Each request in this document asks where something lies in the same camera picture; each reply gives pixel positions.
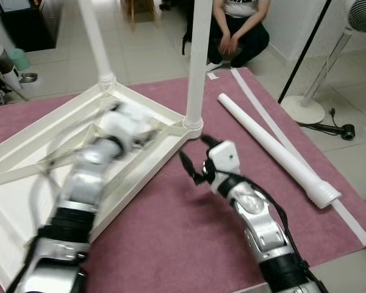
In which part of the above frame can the seated person in black trousers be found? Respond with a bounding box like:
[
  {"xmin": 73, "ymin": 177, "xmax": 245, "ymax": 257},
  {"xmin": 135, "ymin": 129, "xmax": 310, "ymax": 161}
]
[{"xmin": 206, "ymin": 0, "xmax": 272, "ymax": 71}]

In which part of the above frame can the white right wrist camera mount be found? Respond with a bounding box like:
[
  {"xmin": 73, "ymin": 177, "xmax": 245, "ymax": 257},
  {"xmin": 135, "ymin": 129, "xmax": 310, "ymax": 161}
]
[{"xmin": 206, "ymin": 140, "xmax": 242, "ymax": 184}]

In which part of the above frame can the white plastic table leg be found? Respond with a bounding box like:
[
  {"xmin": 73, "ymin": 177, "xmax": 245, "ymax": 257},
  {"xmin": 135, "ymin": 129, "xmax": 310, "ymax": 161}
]
[
  {"xmin": 217, "ymin": 93, "xmax": 342, "ymax": 210},
  {"xmin": 183, "ymin": 0, "xmax": 214, "ymax": 130},
  {"xmin": 78, "ymin": 0, "xmax": 118, "ymax": 86}
]

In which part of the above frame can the black hair dryer with cable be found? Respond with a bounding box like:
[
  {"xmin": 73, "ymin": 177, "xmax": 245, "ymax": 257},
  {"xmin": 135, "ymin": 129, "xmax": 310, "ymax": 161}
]
[{"xmin": 299, "ymin": 109, "xmax": 356, "ymax": 140}]

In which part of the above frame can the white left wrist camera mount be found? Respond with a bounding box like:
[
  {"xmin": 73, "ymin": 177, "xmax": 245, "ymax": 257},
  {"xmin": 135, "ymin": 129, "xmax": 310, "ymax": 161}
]
[{"xmin": 101, "ymin": 104, "xmax": 150, "ymax": 144}]

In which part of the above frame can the thin black pole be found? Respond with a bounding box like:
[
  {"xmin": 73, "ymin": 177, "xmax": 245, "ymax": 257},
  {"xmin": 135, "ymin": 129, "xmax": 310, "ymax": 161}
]
[{"xmin": 278, "ymin": 0, "xmax": 333, "ymax": 103}]

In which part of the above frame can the grey and white canister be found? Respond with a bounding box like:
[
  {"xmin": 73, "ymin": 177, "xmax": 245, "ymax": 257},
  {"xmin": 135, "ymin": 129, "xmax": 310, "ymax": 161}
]
[{"xmin": 0, "ymin": 44, "xmax": 20, "ymax": 91}]

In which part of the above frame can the white floor fan stand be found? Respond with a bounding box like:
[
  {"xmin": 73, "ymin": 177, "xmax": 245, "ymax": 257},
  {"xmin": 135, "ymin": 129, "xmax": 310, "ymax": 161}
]
[{"xmin": 281, "ymin": 0, "xmax": 366, "ymax": 126}]

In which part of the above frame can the black cabinet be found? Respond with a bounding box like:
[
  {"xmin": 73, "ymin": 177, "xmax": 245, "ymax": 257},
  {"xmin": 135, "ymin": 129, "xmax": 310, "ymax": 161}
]
[{"xmin": 0, "ymin": 0, "xmax": 65, "ymax": 52}]

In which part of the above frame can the teal plastic cup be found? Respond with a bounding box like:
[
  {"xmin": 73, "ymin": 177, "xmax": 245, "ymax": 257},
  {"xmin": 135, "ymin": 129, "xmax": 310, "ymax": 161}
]
[{"xmin": 9, "ymin": 49, "xmax": 31, "ymax": 71}]

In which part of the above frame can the long white tape strip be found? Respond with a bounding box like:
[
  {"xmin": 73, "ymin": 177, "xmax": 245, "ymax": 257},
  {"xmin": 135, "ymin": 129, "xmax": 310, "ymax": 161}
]
[{"xmin": 231, "ymin": 68, "xmax": 366, "ymax": 247}]

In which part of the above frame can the wooden stool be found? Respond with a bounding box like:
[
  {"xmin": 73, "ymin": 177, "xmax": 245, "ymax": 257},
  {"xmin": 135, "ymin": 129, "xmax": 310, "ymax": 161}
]
[{"xmin": 127, "ymin": 0, "xmax": 159, "ymax": 31}]

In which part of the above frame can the white plastic table top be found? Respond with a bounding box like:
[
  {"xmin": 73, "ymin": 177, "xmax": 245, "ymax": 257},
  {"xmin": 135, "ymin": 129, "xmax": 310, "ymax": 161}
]
[{"xmin": 0, "ymin": 82, "xmax": 203, "ymax": 288}]

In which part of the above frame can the steel pet bowl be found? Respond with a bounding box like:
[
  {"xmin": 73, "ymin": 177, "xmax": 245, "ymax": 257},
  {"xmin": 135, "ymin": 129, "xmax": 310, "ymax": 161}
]
[{"xmin": 18, "ymin": 72, "xmax": 39, "ymax": 84}]

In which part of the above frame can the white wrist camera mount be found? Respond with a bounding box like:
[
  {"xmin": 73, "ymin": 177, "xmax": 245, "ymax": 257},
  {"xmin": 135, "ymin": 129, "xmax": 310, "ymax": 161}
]
[
  {"xmin": 206, "ymin": 140, "xmax": 242, "ymax": 184},
  {"xmin": 101, "ymin": 104, "xmax": 150, "ymax": 144}
]

